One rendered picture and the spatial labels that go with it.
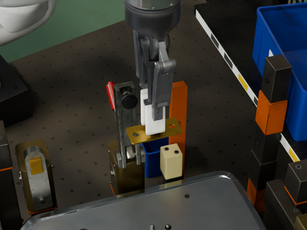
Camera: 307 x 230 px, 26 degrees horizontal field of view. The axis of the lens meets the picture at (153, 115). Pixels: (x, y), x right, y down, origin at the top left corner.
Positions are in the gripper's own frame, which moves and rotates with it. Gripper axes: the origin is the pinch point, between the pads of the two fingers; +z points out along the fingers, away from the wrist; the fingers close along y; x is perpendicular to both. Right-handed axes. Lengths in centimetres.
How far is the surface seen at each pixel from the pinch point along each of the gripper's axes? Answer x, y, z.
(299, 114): 33.6, -10.7, 19.2
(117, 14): 52, -220, 130
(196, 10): 32, -63, 27
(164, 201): 4.2, -5.9, 29.1
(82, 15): 34, -225, 130
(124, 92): -0.4, -15.0, 8.1
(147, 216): 0.0, -3.6, 29.1
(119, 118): -1.7, -14.3, 13.3
